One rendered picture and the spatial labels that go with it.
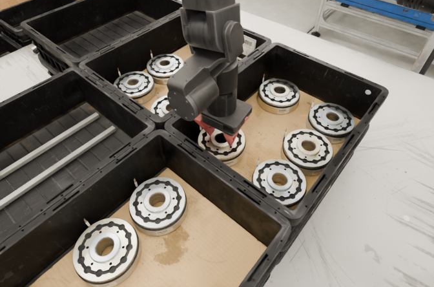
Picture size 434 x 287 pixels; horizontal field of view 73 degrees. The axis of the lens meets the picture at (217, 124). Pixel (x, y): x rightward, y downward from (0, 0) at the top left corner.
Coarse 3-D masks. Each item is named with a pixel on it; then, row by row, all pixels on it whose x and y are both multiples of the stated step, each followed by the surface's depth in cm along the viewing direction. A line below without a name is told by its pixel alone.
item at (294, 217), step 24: (264, 48) 74; (288, 48) 74; (240, 72) 68; (336, 72) 68; (384, 96) 62; (168, 120) 57; (360, 120) 57; (192, 144) 54; (336, 168) 50; (264, 192) 46; (312, 192) 48; (288, 216) 44
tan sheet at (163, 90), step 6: (180, 48) 92; (186, 48) 92; (174, 54) 90; (180, 54) 90; (186, 54) 90; (192, 54) 90; (156, 84) 80; (156, 90) 78; (162, 90) 78; (168, 90) 78; (156, 96) 77; (162, 96) 77; (150, 102) 75; (150, 108) 74
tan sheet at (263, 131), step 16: (256, 96) 77; (304, 96) 77; (256, 112) 73; (304, 112) 73; (256, 128) 69; (272, 128) 69; (288, 128) 69; (304, 128) 69; (256, 144) 66; (272, 144) 66; (336, 144) 66; (240, 160) 63; (256, 160) 63
